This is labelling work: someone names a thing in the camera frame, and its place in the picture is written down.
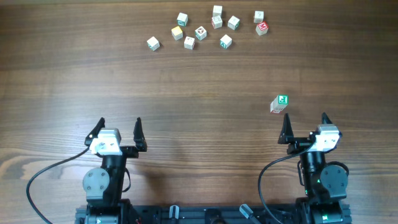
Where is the yellow top wooden block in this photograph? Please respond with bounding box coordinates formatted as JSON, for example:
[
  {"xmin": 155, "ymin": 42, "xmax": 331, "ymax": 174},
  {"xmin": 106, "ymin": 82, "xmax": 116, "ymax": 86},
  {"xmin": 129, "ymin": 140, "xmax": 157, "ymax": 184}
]
[{"xmin": 171, "ymin": 26, "xmax": 183, "ymax": 40}]

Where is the left black cable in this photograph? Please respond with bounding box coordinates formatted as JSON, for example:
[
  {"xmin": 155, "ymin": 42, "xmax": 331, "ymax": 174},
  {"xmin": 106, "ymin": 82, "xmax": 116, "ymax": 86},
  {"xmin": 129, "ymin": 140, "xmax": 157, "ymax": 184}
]
[{"xmin": 25, "ymin": 146, "xmax": 91, "ymax": 224}]

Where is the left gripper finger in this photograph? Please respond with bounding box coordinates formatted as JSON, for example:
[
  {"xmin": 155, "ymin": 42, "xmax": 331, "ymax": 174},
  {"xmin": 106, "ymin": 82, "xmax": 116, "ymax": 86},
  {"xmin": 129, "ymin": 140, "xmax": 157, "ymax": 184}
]
[
  {"xmin": 85, "ymin": 117, "xmax": 105, "ymax": 146},
  {"xmin": 133, "ymin": 118, "xmax": 147, "ymax": 151}
]

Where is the green-edged block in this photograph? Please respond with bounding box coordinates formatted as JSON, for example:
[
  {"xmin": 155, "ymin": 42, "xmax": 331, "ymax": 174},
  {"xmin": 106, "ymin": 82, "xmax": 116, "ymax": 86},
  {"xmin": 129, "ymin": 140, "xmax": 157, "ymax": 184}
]
[
  {"xmin": 177, "ymin": 12, "xmax": 188, "ymax": 27},
  {"xmin": 228, "ymin": 16, "xmax": 240, "ymax": 30},
  {"xmin": 147, "ymin": 36, "xmax": 160, "ymax": 51}
]

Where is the red M wooden block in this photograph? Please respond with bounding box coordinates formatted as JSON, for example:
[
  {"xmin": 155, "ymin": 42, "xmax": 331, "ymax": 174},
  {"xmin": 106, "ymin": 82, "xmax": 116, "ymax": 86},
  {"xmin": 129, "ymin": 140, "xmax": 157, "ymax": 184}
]
[{"xmin": 256, "ymin": 21, "xmax": 269, "ymax": 35}]

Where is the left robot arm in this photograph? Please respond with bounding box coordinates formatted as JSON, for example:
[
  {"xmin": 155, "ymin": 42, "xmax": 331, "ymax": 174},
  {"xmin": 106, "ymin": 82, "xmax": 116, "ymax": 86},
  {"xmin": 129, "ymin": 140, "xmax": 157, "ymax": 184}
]
[{"xmin": 75, "ymin": 118, "xmax": 147, "ymax": 224}]

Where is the black cable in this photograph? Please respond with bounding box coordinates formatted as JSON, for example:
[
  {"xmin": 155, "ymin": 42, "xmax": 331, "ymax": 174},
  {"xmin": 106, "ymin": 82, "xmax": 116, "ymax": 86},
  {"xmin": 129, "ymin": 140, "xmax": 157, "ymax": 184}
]
[
  {"xmin": 257, "ymin": 142, "xmax": 315, "ymax": 224},
  {"xmin": 25, "ymin": 146, "xmax": 91, "ymax": 224}
]

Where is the red-edged centre block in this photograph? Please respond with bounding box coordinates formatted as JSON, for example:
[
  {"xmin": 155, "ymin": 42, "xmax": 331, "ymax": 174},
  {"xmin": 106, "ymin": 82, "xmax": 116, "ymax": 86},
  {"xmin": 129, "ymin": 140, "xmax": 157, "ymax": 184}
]
[{"xmin": 211, "ymin": 16, "xmax": 223, "ymax": 29}]

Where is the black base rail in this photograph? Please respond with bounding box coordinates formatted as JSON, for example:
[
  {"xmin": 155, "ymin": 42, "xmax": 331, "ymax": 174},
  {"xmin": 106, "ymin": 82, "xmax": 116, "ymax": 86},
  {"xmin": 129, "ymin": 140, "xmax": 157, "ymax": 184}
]
[{"xmin": 75, "ymin": 203, "xmax": 352, "ymax": 223}]

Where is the blue X wooden block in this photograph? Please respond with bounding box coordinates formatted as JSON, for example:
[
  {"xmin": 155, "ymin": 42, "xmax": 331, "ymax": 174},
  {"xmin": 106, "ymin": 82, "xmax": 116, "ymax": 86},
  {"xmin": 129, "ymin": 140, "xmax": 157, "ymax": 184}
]
[{"xmin": 270, "ymin": 96, "xmax": 286, "ymax": 113}]

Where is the green picture wooden block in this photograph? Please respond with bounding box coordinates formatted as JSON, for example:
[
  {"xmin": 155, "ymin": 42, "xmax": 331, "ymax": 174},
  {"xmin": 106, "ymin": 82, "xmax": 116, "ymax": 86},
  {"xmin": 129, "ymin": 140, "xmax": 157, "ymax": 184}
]
[{"xmin": 195, "ymin": 26, "xmax": 207, "ymax": 40}]

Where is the green A wooden block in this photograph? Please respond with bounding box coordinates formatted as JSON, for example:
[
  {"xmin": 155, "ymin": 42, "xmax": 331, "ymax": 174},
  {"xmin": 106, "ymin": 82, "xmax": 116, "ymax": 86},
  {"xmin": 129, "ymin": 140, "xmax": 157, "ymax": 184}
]
[{"xmin": 220, "ymin": 34, "xmax": 233, "ymax": 49}]

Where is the plain block beside yellow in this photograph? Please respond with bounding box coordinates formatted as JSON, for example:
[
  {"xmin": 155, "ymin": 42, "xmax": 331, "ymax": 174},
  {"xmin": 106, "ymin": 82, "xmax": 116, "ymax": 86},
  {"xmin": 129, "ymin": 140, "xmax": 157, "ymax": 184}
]
[{"xmin": 184, "ymin": 37, "xmax": 195, "ymax": 50}]

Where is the green-edged upper left block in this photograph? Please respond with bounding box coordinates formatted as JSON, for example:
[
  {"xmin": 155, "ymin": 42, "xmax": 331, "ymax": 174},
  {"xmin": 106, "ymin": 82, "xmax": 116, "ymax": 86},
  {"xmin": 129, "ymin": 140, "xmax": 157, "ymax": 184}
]
[{"xmin": 177, "ymin": 12, "xmax": 188, "ymax": 27}]

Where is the green-edged centre right block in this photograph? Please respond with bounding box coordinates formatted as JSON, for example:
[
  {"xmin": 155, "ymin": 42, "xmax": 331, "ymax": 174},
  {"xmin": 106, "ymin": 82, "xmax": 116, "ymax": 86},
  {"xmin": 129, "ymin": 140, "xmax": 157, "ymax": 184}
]
[{"xmin": 228, "ymin": 16, "xmax": 240, "ymax": 30}]

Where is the plain block above M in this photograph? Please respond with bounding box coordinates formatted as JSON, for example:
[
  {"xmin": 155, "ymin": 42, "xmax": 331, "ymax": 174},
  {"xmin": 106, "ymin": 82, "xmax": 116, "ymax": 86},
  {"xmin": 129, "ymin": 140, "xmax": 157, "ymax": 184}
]
[{"xmin": 254, "ymin": 11, "xmax": 264, "ymax": 24}]

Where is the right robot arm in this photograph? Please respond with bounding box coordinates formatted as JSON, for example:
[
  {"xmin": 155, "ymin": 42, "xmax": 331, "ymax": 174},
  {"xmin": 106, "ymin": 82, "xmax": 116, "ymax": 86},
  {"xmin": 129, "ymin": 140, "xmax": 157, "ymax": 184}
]
[{"xmin": 278, "ymin": 113, "xmax": 352, "ymax": 224}]

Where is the right black cable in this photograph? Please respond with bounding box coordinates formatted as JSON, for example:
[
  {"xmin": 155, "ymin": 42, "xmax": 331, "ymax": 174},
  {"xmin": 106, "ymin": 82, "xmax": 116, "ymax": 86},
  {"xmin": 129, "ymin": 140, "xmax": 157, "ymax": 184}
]
[{"xmin": 257, "ymin": 142, "xmax": 315, "ymax": 224}]

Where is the green-edged far left block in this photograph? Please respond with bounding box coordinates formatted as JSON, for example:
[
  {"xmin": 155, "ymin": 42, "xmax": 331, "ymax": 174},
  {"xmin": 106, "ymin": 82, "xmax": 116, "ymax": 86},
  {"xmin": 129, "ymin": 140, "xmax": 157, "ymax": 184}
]
[{"xmin": 147, "ymin": 36, "xmax": 160, "ymax": 51}]

